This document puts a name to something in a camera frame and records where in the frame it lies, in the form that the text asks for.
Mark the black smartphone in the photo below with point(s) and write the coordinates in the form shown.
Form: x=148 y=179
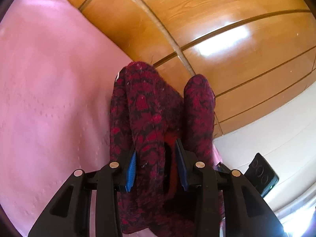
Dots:
x=261 y=174

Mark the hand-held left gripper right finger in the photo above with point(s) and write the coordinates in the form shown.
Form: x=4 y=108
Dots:
x=182 y=164

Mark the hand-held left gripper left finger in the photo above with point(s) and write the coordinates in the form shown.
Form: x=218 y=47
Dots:
x=131 y=171

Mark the dark red patterned knit garment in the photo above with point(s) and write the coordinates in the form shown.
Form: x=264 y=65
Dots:
x=148 y=118

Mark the pink blanket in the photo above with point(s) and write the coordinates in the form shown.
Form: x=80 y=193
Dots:
x=49 y=91

